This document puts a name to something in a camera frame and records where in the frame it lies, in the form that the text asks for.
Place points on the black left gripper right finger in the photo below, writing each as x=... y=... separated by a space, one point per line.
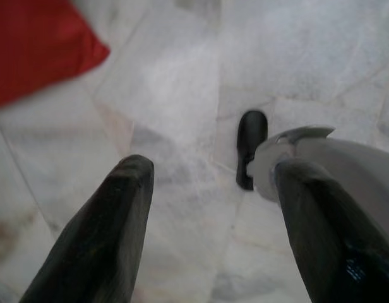
x=333 y=240

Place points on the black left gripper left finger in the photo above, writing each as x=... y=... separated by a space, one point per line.
x=99 y=233

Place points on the red pillow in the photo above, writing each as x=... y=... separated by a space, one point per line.
x=36 y=47

